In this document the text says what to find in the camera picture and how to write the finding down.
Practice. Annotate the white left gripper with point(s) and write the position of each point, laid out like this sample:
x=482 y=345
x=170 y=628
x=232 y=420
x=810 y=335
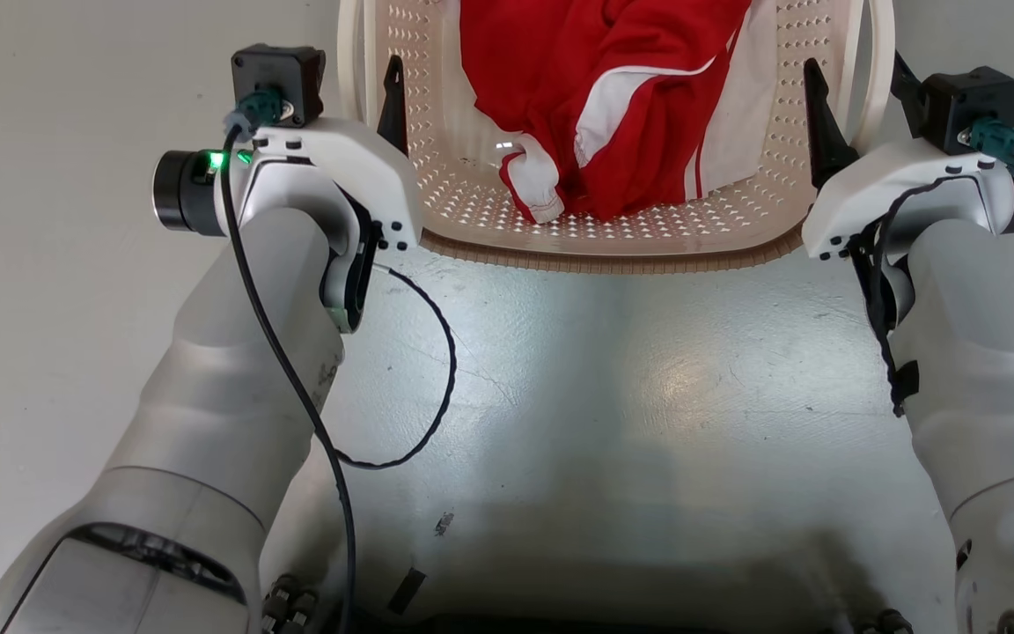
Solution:
x=357 y=163

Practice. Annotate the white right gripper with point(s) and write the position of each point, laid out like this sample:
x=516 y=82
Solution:
x=903 y=172

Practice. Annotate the beige perforated plastic laundry basket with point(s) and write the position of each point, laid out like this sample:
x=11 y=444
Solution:
x=648 y=238

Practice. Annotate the dark robot base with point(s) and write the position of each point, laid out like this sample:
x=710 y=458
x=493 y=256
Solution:
x=287 y=608

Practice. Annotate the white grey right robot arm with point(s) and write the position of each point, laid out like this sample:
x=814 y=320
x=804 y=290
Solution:
x=982 y=379

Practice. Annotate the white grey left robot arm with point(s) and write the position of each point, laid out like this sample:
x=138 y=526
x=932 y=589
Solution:
x=234 y=396

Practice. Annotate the red and white garment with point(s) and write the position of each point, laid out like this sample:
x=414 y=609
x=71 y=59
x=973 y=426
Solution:
x=560 y=70

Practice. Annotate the black tape strip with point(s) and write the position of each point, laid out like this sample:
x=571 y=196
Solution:
x=407 y=590

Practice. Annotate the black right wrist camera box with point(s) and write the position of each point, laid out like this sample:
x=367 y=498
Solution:
x=969 y=97

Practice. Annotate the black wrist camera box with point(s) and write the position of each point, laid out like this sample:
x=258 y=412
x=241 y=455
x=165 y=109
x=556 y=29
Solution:
x=282 y=70
x=969 y=97

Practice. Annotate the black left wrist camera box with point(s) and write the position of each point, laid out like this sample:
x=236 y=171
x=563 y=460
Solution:
x=282 y=70

